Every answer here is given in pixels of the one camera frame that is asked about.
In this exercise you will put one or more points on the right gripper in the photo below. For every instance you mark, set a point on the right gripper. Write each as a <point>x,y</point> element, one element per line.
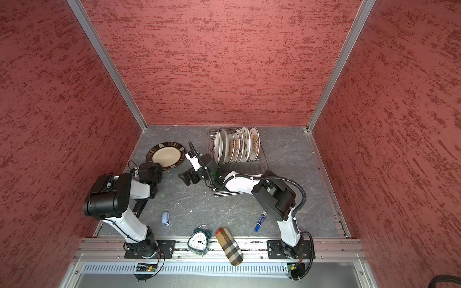
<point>188,179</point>

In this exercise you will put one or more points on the dark striped rim plate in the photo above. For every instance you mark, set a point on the dark striped rim plate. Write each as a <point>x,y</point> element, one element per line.
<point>168,154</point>

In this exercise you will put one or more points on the plain white plate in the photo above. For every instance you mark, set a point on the plain white plate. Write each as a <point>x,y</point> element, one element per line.
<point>225,144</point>

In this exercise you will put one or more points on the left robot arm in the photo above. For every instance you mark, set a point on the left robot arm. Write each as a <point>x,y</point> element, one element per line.
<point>118,200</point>

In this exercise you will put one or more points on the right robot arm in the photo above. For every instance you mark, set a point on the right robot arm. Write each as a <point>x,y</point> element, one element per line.
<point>281,198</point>

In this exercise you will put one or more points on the white plate red text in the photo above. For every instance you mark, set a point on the white plate red text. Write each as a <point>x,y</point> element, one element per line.
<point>217,146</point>

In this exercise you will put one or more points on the small sunburst plate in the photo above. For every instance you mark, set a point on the small sunburst plate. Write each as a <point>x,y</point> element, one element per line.
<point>231,145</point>

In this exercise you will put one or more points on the small light blue object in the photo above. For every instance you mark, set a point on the small light blue object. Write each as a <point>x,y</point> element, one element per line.
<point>165,219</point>

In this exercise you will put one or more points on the white plate red dots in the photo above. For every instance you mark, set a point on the white plate red dots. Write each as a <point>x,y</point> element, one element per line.
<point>241,147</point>

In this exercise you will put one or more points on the teal alarm clock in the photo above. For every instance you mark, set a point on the teal alarm clock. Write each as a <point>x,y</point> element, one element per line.
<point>199,242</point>

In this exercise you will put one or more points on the watermelon pattern plate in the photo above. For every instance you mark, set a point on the watermelon pattern plate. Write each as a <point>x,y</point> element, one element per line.
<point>246,143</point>

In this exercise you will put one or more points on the brown patterned plate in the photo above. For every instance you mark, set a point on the brown patterned plate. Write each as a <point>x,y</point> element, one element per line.
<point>255,144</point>

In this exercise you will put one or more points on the blue marker pen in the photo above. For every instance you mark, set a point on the blue marker pen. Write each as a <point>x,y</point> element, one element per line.
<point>260,222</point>

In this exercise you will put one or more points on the plaid cylindrical case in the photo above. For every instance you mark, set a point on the plaid cylindrical case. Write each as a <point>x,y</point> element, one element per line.
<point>229,246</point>

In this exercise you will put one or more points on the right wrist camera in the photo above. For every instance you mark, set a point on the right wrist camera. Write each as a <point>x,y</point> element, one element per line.
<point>194,159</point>

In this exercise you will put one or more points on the wire dish rack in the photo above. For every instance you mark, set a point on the wire dish rack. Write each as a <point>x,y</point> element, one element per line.
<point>236,178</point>

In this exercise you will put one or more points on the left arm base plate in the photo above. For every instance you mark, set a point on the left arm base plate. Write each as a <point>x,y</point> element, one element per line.
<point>164,249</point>

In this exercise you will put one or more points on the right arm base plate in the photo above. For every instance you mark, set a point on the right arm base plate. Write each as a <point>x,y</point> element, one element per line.
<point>277,249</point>

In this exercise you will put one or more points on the aluminium front rail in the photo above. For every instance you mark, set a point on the aluminium front rail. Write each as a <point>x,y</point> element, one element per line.
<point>111,249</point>

